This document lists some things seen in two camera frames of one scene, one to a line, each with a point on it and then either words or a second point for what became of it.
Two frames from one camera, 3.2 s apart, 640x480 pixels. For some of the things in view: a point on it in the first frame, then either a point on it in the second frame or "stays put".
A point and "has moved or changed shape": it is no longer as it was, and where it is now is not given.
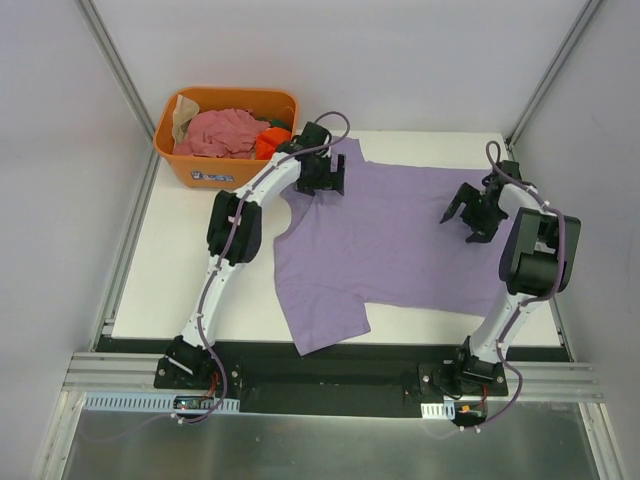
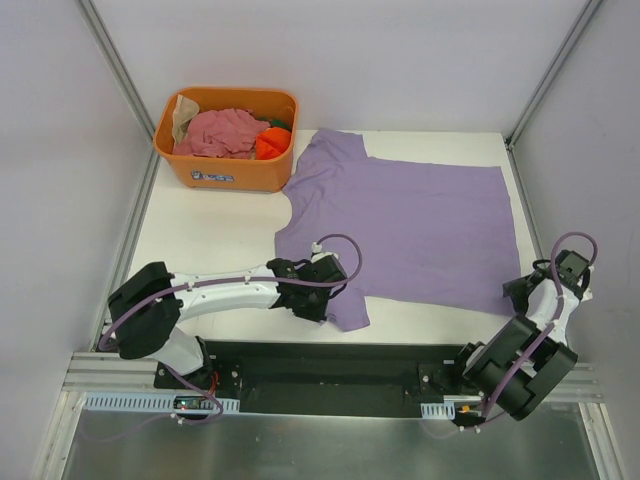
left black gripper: [327, 175] → [310, 307]
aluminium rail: [115, 372] stays put
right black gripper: [473, 211] → [516, 289]
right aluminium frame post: [516, 128] stays put
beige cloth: [185, 109] stays put
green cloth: [275, 122] stays put
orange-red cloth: [267, 141] stays put
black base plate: [373, 376] stays put
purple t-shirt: [383, 242] has moved or changed shape
